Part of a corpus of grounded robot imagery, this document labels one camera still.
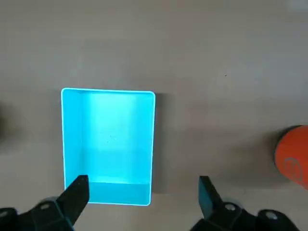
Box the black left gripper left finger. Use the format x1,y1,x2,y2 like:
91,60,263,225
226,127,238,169
0,175,90,231

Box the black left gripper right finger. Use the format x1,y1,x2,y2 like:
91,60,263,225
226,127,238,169
189,175,302,231

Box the orange can-shaped bin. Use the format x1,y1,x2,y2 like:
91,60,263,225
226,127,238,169
273,125,308,192

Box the blue plastic tray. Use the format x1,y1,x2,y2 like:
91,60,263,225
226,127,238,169
60,87,156,207

